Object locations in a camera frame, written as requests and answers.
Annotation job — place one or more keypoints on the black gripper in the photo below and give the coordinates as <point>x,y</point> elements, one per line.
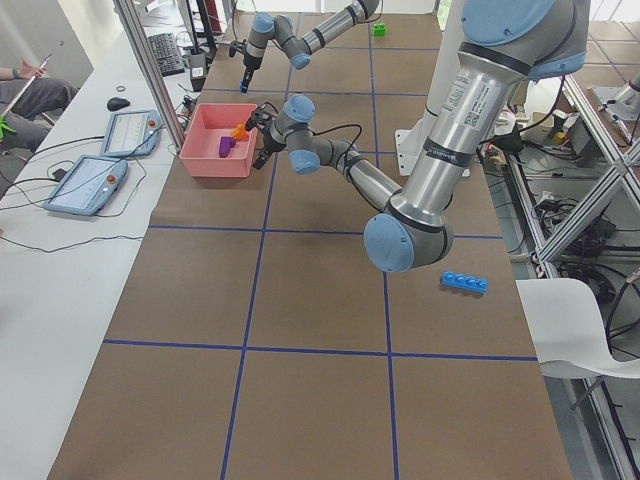
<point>268,145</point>
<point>248,64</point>

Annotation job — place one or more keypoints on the aluminium frame post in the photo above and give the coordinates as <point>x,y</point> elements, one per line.
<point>136,35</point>

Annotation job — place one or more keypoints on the long blue studded block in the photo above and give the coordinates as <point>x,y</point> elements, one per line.
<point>464,282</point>

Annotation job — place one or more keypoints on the orange toy block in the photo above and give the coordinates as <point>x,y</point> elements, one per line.
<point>239,133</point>

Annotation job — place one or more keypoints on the pink plastic box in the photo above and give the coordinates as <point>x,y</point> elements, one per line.
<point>214,146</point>

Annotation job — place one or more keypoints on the teach pendant far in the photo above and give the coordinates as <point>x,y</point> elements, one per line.
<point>131,133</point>

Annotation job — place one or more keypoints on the white curved chair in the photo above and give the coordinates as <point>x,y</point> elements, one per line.
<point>567,330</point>

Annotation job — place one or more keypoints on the black keyboard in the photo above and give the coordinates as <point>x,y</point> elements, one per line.
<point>166,54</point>

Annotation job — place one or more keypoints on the black computer mouse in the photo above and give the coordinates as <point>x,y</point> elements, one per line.
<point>117,103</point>

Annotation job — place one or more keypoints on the teach pendant near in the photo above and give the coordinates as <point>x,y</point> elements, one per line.
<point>87,186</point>

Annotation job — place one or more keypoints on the green toy block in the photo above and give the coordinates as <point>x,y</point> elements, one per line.
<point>379,29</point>

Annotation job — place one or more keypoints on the teach pendant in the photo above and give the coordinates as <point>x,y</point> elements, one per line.
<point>87,186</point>
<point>131,133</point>

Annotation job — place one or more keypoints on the purple curved block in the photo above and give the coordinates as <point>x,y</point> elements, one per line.
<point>226,144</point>

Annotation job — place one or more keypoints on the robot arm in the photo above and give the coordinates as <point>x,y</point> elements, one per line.
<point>500,44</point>
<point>266,28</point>

